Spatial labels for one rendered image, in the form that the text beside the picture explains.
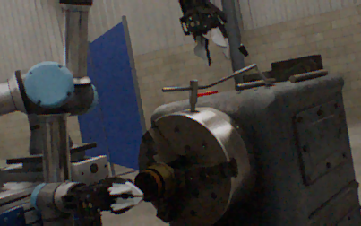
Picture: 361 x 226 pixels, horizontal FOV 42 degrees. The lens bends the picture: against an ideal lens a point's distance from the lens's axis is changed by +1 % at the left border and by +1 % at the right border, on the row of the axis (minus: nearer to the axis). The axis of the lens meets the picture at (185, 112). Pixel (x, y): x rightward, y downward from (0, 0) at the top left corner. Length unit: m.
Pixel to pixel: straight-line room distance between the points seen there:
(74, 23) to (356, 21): 9.74
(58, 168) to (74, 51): 0.51
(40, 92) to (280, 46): 10.40
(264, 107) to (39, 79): 0.58
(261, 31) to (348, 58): 2.12
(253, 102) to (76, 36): 0.74
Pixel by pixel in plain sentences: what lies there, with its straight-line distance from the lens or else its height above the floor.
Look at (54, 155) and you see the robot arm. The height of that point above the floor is 1.17.
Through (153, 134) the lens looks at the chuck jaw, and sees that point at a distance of 1.25.
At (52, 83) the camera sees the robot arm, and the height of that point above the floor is 1.37.
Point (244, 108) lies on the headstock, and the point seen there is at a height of 1.22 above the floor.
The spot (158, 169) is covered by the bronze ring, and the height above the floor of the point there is 1.11.
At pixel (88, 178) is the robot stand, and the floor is 1.06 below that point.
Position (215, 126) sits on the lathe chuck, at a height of 1.19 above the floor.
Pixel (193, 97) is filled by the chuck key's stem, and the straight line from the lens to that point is 1.23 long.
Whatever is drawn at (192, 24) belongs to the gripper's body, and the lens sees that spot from 1.33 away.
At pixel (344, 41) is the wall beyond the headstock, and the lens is 11.16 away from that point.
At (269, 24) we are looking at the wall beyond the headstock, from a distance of 11.53.
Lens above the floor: 1.30
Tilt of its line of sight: 3 degrees down
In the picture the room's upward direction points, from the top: 10 degrees counter-clockwise
